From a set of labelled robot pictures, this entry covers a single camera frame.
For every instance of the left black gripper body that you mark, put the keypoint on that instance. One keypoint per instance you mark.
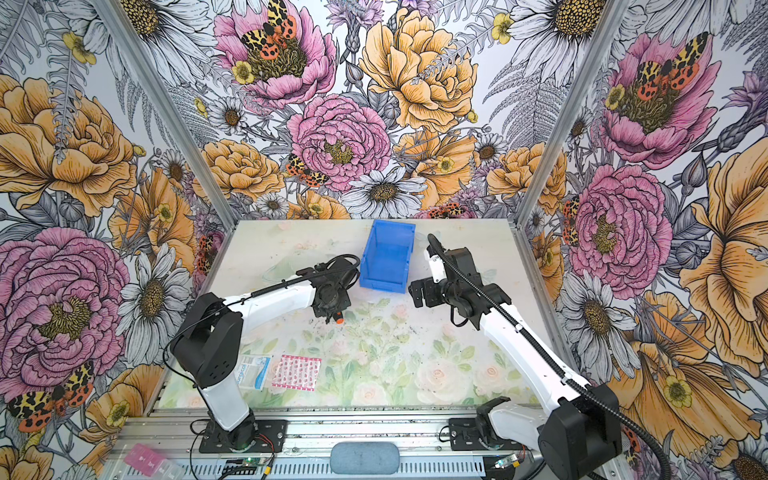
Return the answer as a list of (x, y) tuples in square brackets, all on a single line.
[(338, 303)]

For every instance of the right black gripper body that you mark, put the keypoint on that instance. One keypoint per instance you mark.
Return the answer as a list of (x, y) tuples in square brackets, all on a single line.
[(443, 292)]

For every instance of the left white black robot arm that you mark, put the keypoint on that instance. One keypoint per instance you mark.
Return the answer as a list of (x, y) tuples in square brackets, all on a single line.
[(207, 343)]

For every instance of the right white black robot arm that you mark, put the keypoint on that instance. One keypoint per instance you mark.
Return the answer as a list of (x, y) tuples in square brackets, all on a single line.
[(578, 430)]

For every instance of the blue plastic bin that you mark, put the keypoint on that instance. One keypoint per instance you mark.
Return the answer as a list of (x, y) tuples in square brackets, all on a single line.
[(386, 258)]

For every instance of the pink patterned plaster sheet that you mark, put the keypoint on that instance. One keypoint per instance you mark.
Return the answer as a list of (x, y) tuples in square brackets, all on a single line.
[(297, 373)]

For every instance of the white blue wipes packet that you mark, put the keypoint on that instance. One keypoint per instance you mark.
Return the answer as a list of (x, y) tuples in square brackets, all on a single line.
[(252, 370)]

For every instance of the grey oval pad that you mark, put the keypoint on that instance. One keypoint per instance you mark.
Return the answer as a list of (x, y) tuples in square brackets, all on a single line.
[(365, 458)]

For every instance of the green circuit board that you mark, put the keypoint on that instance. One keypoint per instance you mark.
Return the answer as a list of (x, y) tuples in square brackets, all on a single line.
[(248, 467)]

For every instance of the pink plastic card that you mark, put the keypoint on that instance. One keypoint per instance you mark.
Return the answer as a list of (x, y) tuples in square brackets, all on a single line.
[(146, 461)]

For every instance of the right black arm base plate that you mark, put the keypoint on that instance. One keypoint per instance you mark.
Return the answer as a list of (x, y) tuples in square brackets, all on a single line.
[(464, 435)]

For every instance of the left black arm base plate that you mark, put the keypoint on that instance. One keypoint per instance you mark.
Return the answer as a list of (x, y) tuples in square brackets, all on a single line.
[(258, 436)]

